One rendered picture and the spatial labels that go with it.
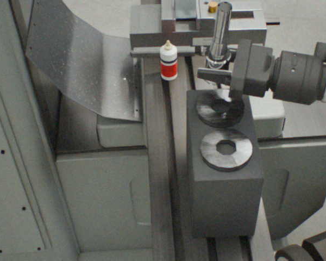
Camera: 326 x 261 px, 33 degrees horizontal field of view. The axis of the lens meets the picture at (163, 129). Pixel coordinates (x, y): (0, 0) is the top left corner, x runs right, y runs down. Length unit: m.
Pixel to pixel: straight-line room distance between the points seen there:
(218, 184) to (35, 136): 0.60
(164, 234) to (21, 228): 0.67
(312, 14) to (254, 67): 2.21
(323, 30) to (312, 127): 1.55
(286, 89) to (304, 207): 0.87
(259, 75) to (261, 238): 0.32
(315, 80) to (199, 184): 0.26
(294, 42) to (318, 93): 1.99
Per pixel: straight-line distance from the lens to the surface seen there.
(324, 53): 1.01
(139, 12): 1.47
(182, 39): 1.41
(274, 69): 0.98
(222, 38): 0.94
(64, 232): 1.73
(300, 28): 3.07
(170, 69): 1.34
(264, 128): 1.47
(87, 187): 1.61
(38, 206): 1.60
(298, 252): 1.47
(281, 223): 1.86
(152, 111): 1.29
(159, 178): 1.16
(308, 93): 0.98
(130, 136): 1.44
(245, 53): 0.99
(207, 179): 0.93
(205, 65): 0.99
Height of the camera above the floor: 1.85
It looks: 48 degrees down
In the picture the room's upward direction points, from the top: 3 degrees counter-clockwise
